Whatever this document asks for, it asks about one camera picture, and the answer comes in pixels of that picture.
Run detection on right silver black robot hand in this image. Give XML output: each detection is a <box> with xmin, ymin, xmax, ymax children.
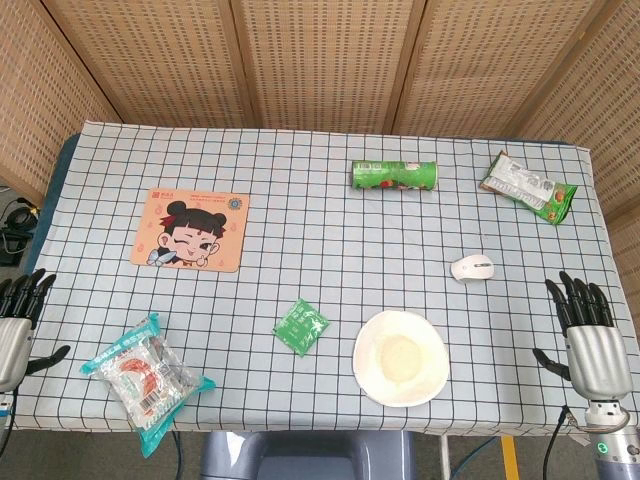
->
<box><xmin>532</xmin><ymin>271</ymin><xmax>634</xmax><ymax>401</ymax></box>

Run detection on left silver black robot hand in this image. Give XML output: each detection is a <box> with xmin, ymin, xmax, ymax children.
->
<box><xmin>0</xmin><ymin>268</ymin><xmax>72</xmax><ymax>394</ymax></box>

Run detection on white computer mouse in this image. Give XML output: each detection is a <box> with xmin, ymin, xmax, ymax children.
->
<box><xmin>450</xmin><ymin>253</ymin><xmax>495</xmax><ymax>285</ymax></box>

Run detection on orange cartoon girl mouse pad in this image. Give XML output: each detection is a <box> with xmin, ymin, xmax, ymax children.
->
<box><xmin>130</xmin><ymin>188</ymin><xmax>250</xmax><ymax>275</ymax></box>

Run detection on teal clear snack bag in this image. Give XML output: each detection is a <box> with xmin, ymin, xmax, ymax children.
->
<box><xmin>80</xmin><ymin>313</ymin><xmax>217</xmax><ymax>459</ymax></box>

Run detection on green white snack bag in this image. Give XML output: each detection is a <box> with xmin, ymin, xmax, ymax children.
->
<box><xmin>479</xmin><ymin>151</ymin><xmax>579</xmax><ymax>226</ymax></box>

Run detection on white paper plate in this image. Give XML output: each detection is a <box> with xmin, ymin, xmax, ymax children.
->
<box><xmin>352</xmin><ymin>309</ymin><xmax>450</xmax><ymax>407</ymax></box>

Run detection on green chip can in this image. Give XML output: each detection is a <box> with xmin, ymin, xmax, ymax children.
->
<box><xmin>351</xmin><ymin>159</ymin><xmax>440</xmax><ymax>192</ymax></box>

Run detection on green tea sachet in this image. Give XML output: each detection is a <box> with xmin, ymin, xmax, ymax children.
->
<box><xmin>272</xmin><ymin>298</ymin><xmax>330</xmax><ymax>358</ymax></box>

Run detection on blue checked tablecloth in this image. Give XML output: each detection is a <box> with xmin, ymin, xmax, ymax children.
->
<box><xmin>10</xmin><ymin>119</ymin><xmax>640</xmax><ymax>437</ymax></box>

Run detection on woven wooden folding screen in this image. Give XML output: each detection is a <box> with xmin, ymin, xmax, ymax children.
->
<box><xmin>0</xmin><ymin>0</ymin><xmax>640</xmax><ymax>281</ymax></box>

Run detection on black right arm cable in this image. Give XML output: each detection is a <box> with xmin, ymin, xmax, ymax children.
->
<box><xmin>543</xmin><ymin>405</ymin><xmax>581</xmax><ymax>480</ymax></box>

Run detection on black floor equipment with cables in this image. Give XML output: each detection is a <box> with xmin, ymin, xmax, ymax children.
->
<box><xmin>0</xmin><ymin>185</ymin><xmax>41</xmax><ymax>266</ymax></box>

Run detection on blue floor cable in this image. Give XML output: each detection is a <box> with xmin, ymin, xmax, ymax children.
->
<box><xmin>449</xmin><ymin>435</ymin><xmax>501</xmax><ymax>480</ymax></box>

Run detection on dark cable under table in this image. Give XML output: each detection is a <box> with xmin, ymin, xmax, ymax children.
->
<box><xmin>171</xmin><ymin>430</ymin><xmax>184</xmax><ymax>480</ymax></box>

